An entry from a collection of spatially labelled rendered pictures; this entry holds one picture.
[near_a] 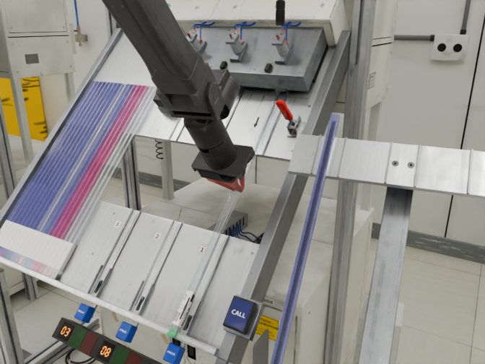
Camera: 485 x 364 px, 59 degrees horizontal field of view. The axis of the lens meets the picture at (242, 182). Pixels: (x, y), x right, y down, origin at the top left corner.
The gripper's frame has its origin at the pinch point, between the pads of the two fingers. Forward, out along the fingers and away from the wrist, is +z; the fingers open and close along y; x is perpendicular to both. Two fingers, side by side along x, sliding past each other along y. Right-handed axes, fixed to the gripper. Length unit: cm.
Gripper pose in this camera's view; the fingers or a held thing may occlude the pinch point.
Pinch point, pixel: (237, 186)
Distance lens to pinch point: 83.5
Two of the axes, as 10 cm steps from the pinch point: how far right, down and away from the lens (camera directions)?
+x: -4.0, 8.0, -4.5
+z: 3.0, 5.8, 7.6
